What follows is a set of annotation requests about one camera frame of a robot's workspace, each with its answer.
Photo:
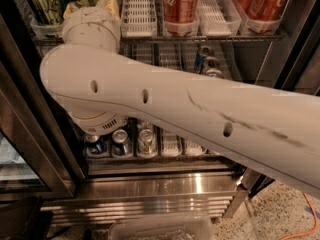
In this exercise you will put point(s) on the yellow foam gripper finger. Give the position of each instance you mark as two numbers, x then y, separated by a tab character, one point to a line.
71	8
111	6

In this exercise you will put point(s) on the steel fridge base grille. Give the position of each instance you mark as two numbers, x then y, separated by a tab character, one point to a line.
109	201

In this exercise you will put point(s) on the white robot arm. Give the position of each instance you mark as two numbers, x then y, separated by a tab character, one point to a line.
274	132

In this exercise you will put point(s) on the left glass fridge door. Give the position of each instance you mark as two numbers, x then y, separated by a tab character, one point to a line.
29	165

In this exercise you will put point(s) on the blue silver can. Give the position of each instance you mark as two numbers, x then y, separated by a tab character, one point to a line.
214	73
209	63
201	54

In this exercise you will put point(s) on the front blue silver can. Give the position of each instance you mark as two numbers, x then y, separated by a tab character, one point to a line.
214	73

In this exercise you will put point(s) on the right fridge door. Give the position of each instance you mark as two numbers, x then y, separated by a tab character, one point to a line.
255	182

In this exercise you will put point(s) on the rear blue silver can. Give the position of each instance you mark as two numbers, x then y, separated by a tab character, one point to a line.
201	54

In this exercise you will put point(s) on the middle blue silver can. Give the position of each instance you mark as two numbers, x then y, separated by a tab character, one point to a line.
209	63

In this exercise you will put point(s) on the blue pepsi can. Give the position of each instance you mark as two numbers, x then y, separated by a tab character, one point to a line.
94	144
121	144

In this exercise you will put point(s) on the top wire shelf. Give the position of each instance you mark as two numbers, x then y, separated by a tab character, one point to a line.
175	40

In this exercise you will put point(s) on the white empty lane tray top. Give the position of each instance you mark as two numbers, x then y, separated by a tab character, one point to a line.
138	18

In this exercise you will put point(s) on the blue pepsi can left front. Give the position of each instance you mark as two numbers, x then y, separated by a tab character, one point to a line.
94	144

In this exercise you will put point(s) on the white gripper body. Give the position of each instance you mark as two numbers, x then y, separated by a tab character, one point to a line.
89	16

